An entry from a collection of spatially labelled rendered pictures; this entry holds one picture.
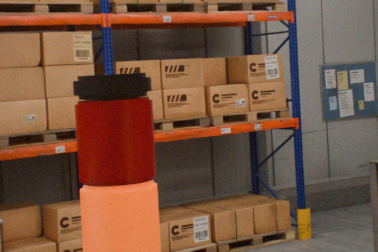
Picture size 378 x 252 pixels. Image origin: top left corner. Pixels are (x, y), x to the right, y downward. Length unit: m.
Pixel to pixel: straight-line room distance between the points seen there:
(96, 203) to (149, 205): 0.03
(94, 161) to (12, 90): 7.86
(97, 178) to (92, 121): 0.04
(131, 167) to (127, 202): 0.02
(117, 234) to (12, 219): 8.47
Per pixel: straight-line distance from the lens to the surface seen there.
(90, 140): 0.47
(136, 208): 0.48
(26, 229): 9.01
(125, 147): 0.47
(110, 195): 0.47
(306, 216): 10.28
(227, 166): 11.19
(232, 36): 11.21
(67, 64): 8.56
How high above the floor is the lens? 2.34
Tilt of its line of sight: 3 degrees down
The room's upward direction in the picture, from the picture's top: 3 degrees counter-clockwise
